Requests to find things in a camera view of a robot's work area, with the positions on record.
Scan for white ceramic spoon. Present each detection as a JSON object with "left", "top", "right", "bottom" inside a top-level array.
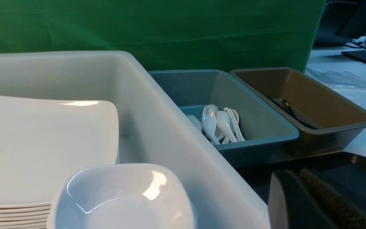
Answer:
[
  {"left": 224, "top": 107, "right": 245, "bottom": 142},
  {"left": 202, "top": 104, "right": 220, "bottom": 145},
  {"left": 216, "top": 111, "right": 238, "bottom": 142}
]

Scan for stack of white square plates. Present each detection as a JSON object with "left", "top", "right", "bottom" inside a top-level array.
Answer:
[{"left": 0, "top": 204, "right": 51, "bottom": 229}]

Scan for black monitor stand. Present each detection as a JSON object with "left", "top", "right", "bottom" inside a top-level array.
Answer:
[{"left": 314, "top": 0, "right": 366, "bottom": 64}]

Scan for green backdrop cloth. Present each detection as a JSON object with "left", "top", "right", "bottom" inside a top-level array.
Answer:
[{"left": 0, "top": 0, "right": 326, "bottom": 71}]

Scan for top white small bowl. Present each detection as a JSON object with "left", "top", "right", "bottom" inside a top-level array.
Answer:
[{"left": 47, "top": 163, "right": 197, "bottom": 229}]

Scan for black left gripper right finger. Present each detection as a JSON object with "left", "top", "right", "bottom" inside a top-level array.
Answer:
[{"left": 299, "top": 168, "right": 366, "bottom": 229}]

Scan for brown plastic bin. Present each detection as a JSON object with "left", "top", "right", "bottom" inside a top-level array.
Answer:
[{"left": 230, "top": 67, "right": 366, "bottom": 158}]

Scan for large white rice plate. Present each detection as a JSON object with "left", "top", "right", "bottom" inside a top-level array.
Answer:
[{"left": 0, "top": 96, "right": 119, "bottom": 208}]

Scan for clear plastic bag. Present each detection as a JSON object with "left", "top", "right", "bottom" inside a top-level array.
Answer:
[{"left": 305, "top": 67, "right": 366, "bottom": 90}]

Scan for large white plastic tub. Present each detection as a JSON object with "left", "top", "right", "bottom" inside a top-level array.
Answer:
[{"left": 0, "top": 51, "right": 270, "bottom": 229}]

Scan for teal plastic bin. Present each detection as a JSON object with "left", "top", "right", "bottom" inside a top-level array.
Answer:
[{"left": 149, "top": 69, "right": 299, "bottom": 168}]

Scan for bundle of black chopsticks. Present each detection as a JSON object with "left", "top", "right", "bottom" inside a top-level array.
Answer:
[{"left": 265, "top": 95, "right": 317, "bottom": 129}]

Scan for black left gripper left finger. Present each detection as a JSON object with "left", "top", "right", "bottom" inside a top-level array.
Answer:
[{"left": 268, "top": 170, "right": 338, "bottom": 229}]

